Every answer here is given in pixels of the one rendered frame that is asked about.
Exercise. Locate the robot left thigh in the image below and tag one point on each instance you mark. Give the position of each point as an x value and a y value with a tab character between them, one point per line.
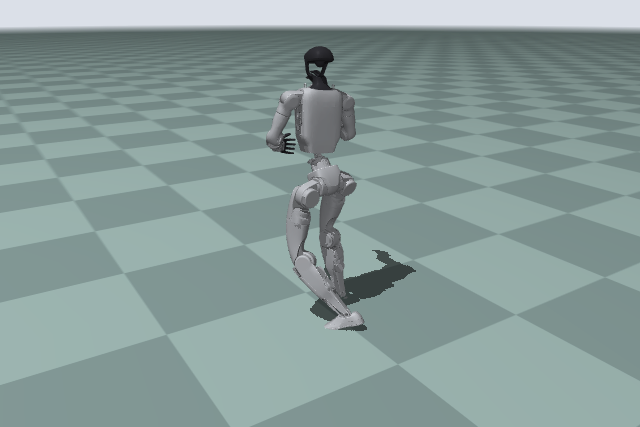
298	219

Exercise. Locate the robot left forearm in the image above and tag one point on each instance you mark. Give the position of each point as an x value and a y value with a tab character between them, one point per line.
275	148

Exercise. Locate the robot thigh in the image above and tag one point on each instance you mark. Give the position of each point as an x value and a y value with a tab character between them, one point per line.
330	209
298	219

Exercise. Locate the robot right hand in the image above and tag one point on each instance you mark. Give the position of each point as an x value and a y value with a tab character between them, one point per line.
315	74

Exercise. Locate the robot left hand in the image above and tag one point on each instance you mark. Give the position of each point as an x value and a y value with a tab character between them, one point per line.
288	148

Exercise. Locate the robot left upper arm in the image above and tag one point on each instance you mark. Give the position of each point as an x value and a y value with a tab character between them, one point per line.
288	101

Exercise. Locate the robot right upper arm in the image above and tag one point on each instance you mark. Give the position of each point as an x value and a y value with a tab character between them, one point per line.
348	132

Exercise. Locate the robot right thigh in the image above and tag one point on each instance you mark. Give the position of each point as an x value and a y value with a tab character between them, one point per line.
330	209

